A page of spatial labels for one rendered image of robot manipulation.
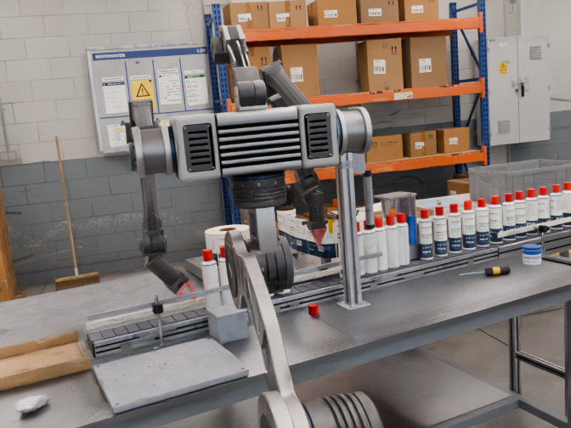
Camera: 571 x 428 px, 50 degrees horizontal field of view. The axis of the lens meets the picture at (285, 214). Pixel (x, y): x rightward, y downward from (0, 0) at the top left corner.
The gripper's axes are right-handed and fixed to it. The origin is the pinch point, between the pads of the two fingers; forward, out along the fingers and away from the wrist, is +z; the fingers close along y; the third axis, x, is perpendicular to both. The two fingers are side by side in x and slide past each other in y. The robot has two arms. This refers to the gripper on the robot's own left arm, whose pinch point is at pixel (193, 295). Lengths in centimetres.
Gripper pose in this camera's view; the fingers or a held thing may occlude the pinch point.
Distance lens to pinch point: 205.5
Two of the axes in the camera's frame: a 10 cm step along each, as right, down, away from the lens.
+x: -6.3, 7.5, -2.1
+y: -4.4, -1.2, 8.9
